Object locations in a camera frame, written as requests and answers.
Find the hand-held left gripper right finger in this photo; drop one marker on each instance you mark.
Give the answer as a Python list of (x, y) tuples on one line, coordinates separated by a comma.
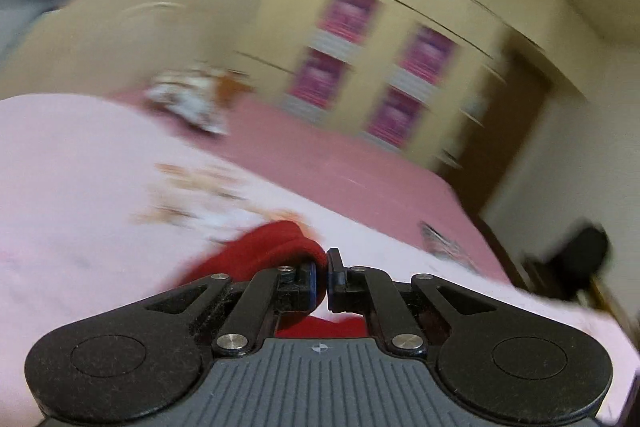
[(330, 278)]

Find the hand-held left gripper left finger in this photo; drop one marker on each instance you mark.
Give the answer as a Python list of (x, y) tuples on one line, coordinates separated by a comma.
[(312, 283)]

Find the red knitted garment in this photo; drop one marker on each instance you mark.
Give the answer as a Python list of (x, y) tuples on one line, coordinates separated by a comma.
[(272, 246)]

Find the small striped cloth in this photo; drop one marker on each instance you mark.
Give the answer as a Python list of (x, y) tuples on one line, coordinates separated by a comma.
[(445, 244)]

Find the pink bed sheet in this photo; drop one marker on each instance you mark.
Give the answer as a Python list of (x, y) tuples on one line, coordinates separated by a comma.
[(325, 147)]

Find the orange brown plush cushion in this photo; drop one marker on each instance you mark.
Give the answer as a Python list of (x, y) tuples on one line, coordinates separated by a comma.
[(231, 87)]

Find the cream corner shelf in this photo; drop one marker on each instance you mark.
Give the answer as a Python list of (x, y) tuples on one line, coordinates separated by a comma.
[(472, 117)]

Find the white brown patterned pillow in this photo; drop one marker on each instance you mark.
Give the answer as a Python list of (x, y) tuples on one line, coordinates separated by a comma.
[(187, 99)]

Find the brown wooden door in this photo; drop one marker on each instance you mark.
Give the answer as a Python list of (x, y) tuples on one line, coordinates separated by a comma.
[(500, 132)]

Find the black bag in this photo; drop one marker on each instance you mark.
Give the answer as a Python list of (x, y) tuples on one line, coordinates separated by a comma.
[(580, 257)]

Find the light pink floral blanket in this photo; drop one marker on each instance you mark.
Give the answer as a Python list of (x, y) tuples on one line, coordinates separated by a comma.
[(75, 182)]

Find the cream wardrobe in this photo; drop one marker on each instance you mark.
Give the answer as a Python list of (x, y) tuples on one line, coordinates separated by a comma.
[(450, 7)]

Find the cream curved headboard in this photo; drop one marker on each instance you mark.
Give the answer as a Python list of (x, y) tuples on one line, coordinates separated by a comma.
[(100, 32)]

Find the magenta wall poster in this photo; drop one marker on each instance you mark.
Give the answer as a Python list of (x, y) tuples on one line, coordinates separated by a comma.
[(396, 117), (320, 79), (429, 54), (350, 14)]

